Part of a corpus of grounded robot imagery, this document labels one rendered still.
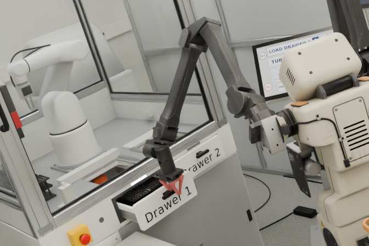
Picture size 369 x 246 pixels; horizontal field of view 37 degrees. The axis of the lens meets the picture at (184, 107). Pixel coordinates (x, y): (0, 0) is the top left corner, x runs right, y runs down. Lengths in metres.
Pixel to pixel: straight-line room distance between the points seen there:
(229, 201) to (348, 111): 1.10
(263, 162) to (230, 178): 1.59
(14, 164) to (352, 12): 1.25
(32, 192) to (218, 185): 0.91
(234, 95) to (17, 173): 0.81
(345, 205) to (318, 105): 0.36
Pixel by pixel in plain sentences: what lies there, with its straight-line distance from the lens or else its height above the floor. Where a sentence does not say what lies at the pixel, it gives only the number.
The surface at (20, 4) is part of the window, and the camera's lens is 2.05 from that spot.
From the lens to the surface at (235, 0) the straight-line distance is 3.78.
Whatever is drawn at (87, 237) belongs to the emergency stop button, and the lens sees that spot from 2.11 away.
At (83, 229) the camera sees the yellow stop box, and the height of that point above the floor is 0.90.
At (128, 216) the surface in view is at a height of 0.85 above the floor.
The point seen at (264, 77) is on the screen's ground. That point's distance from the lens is 2.72.
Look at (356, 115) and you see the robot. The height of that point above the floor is 1.17.
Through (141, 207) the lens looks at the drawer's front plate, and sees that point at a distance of 2.11.
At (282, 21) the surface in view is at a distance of 3.59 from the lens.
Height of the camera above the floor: 1.77
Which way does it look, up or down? 16 degrees down
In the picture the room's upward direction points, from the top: 17 degrees counter-clockwise
